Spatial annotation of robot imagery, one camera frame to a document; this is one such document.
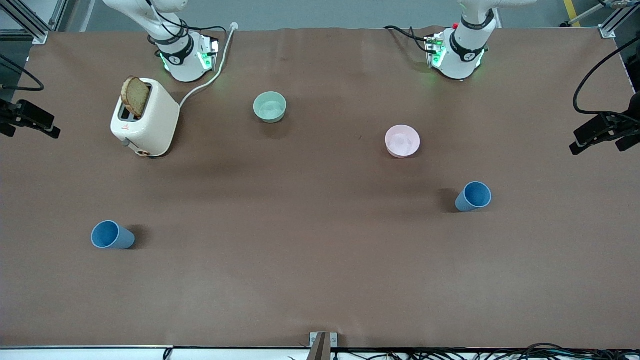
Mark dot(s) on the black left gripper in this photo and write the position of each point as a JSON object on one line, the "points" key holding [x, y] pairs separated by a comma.
{"points": [[616, 124]]}

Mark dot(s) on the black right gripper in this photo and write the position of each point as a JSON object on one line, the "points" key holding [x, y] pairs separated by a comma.
{"points": [[11, 113]]}

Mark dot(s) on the blue ribbed plastic cup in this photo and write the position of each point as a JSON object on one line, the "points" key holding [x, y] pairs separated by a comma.
{"points": [[112, 236], [472, 196]]}

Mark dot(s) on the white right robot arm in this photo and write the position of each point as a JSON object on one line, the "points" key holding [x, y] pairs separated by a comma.
{"points": [[182, 65]]}

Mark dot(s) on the brown toast bread slice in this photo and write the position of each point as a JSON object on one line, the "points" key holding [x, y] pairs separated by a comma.
{"points": [[136, 97]]}

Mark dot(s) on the pale tripod leg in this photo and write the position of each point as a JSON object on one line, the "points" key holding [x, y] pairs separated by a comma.
{"points": [[582, 16]]}

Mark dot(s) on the cream white toaster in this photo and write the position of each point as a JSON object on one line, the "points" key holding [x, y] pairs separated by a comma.
{"points": [[155, 125]]}

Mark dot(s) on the pink bowl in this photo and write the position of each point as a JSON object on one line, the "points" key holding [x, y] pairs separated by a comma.
{"points": [[402, 141]]}

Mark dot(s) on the green bowl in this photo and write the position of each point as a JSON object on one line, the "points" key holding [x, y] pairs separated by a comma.
{"points": [[270, 107]]}

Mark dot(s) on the brown table cover sheet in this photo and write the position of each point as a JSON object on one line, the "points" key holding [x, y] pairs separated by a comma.
{"points": [[320, 260]]}

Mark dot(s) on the aluminium frame post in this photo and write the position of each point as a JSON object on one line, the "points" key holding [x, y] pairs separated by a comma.
{"points": [[612, 25], [30, 25]]}

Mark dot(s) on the grey metal table bracket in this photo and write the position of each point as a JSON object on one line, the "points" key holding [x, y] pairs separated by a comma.
{"points": [[323, 342]]}

